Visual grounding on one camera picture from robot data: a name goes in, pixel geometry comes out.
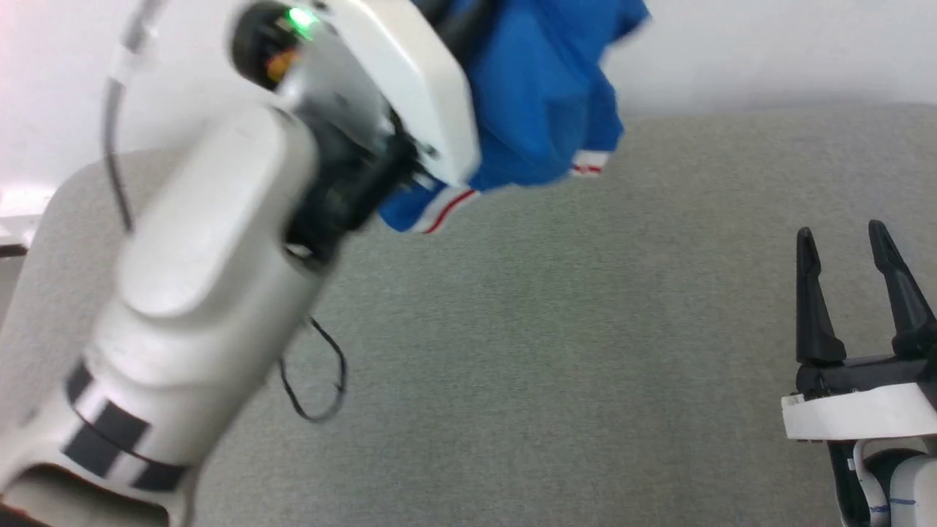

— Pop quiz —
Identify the thin black cable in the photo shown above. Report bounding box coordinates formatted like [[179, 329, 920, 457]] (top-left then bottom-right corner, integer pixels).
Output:
[[102, 0, 348, 425]]

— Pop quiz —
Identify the blue white basketball jersey shirt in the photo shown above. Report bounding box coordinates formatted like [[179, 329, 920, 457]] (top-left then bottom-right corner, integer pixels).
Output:
[[377, 0, 652, 235]]

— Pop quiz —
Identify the grey fabric sofa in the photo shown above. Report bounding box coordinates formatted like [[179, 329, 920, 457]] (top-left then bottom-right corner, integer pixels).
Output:
[[0, 102, 937, 527]]

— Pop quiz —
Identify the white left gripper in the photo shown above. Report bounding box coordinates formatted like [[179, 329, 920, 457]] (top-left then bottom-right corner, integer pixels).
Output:
[[231, 0, 482, 189]]

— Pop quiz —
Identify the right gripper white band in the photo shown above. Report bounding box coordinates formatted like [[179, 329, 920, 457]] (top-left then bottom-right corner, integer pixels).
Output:
[[781, 220, 937, 441]]

